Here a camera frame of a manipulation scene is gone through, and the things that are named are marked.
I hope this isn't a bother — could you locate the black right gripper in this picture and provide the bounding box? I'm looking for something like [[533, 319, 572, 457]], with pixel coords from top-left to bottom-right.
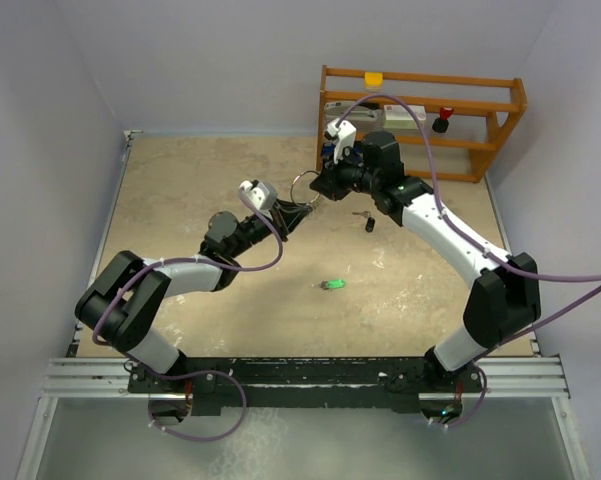
[[310, 146, 379, 203]]

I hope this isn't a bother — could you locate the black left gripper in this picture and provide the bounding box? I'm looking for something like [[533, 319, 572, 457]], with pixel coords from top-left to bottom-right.
[[227, 198, 310, 259]]

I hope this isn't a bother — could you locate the silver keyring with clips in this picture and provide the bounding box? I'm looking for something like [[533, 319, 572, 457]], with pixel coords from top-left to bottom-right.
[[289, 169, 322, 209]]

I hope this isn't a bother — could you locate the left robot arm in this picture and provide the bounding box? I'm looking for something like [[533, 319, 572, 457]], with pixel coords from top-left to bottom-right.
[[75, 200, 313, 392]]

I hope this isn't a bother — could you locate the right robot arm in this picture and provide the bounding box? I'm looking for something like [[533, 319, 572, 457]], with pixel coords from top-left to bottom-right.
[[310, 131, 541, 391]]

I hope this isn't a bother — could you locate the blue stapler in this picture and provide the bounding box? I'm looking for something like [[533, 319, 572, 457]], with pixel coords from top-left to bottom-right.
[[319, 142, 345, 169]]

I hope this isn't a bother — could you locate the key with black fob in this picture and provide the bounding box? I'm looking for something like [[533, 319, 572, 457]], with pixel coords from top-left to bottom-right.
[[353, 210, 376, 233]]

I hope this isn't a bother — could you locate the grey stapler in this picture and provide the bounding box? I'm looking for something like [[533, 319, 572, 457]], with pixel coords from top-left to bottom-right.
[[323, 100, 381, 124]]

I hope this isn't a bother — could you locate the white green staples box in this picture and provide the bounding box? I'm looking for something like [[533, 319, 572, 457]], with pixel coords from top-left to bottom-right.
[[382, 104, 426, 130]]

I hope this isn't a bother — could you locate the yellow small box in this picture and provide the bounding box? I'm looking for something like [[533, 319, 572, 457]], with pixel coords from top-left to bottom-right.
[[363, 72, 384, 92]]

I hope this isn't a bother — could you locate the wooden shelf rack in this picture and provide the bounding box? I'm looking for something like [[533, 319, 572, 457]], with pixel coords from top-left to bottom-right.
[[316, 65, 527, 183]]

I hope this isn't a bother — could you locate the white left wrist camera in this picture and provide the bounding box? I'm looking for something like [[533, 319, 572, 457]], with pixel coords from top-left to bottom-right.
[[239, 180, 278, 212]]

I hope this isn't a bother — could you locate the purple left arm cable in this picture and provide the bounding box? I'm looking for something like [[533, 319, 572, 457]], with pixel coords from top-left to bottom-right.
[[91, 188, 287, 442]]

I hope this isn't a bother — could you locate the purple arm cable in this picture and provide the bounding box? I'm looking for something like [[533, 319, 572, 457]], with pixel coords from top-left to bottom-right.
[[332, 94, 601, 432], [91, 188, 287, 442]]

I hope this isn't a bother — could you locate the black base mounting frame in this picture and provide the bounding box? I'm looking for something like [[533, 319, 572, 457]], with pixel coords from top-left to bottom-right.
[[128, 356, 484, 416]]

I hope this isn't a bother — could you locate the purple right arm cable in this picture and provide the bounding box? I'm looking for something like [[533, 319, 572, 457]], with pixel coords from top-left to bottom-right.
[[332, 94, 601, 432]]

